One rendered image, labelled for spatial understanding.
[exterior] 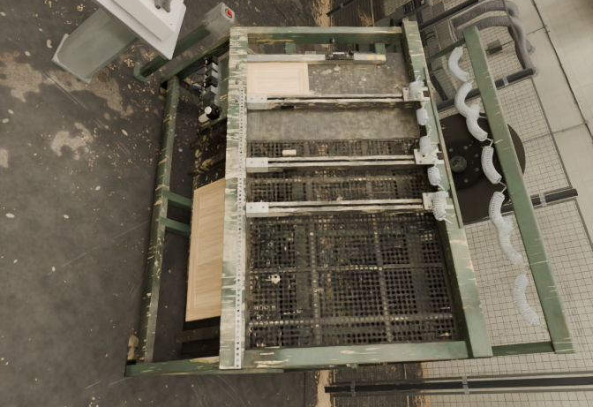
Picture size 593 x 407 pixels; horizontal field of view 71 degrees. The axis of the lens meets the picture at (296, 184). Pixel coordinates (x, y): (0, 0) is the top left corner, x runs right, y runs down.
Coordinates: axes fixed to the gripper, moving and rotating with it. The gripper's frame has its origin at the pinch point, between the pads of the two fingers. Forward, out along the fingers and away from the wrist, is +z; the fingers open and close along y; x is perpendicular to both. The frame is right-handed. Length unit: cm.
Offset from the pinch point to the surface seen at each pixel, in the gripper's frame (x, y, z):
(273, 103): 5, -68, 41
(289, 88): -7, -53, 40
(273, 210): 11, -141, 40
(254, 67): 13, -34, 51
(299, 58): -13.7, -29.8, 35.0
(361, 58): -51, -32, 15
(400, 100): -66, -70, 3
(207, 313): 28, -188, 98
